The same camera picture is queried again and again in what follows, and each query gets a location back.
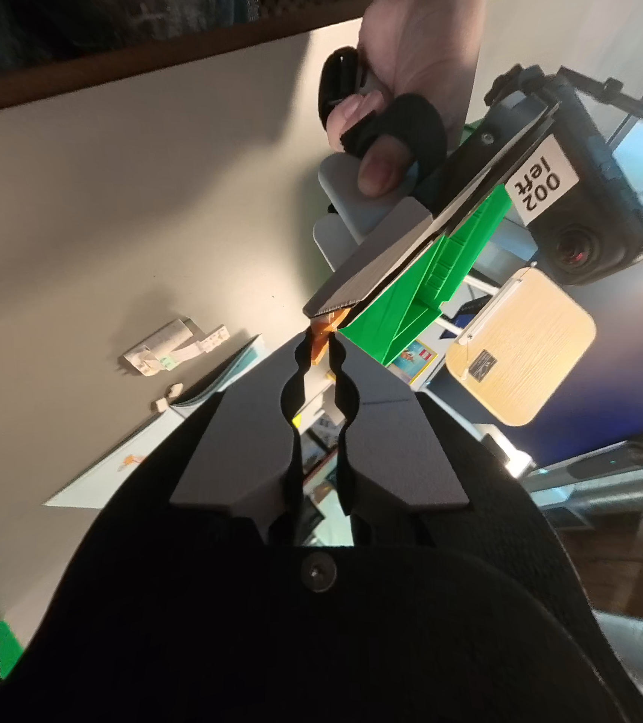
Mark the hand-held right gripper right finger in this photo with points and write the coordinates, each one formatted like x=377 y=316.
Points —
x=406 y=452

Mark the green plastic bin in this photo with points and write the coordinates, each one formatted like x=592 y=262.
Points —
x=6 y=649
x=412 y=305

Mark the colourful lego set box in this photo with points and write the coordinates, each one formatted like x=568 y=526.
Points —
x=414 y=358

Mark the person's left hand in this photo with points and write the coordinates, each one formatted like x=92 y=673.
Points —
x=412 y=51

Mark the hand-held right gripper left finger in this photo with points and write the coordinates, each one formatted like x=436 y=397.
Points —
x=231 y=452

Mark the open instruction booklet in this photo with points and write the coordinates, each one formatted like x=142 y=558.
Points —
x=124 y=469

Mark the wooden board on white stand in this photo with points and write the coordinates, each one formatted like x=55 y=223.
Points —
x=525 y=350

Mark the black light stand tripod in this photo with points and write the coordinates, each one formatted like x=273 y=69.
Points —
x=626 y=101

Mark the small white bricks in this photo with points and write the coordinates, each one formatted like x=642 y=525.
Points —
x=163 y=353

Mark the orange curved lego piece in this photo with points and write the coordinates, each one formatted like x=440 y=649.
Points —
x=321 y=344

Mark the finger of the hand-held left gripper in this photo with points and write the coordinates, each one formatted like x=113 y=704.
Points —
x=372 y=260
x=395 y=274

